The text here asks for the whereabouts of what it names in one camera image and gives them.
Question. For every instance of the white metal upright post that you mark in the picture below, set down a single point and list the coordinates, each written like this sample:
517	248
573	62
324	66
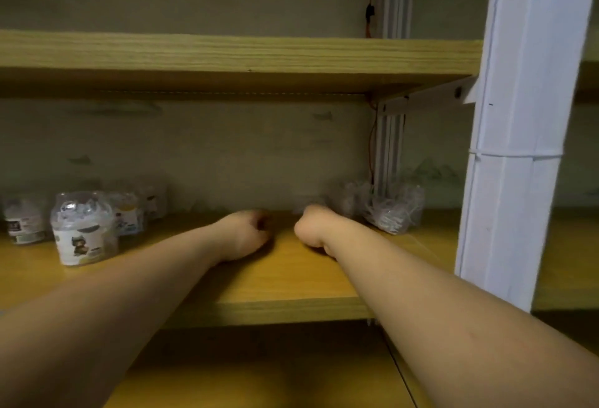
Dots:
519	94

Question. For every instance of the person's right forearm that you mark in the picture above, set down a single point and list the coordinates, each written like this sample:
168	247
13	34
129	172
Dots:
458	337

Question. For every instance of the person's left hand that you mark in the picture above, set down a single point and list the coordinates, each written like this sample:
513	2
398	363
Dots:
245	234

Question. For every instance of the white metal shelf bracket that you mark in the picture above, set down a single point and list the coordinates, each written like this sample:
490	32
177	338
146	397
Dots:
426	96

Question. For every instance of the person's left forearm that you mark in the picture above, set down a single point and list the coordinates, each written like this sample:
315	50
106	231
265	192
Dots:
93	328

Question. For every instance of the wooden shelf with blue labels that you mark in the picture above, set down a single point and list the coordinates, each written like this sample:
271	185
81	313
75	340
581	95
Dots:
290	276

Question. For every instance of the person's right hand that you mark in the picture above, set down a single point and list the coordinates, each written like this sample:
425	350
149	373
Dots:
316	230

